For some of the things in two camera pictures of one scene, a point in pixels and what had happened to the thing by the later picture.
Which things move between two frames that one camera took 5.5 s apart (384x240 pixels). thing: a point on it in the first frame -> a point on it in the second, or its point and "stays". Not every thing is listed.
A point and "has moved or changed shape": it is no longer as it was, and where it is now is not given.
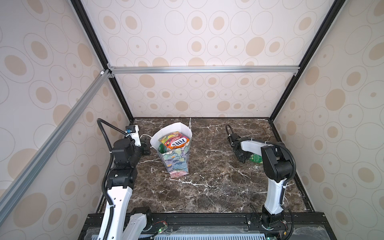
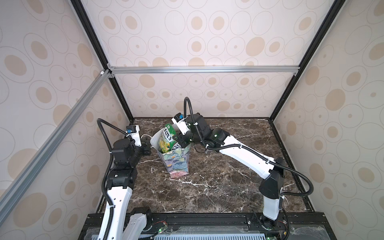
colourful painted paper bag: x=177 y=161 stays
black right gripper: x=242 y=159 -> x=179 y=140
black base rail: x=215 y=226 stays
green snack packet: x=256 y=158 has moved or changed shape
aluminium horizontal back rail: x=203 y=69 stays
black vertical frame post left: x=83 y=15 stays
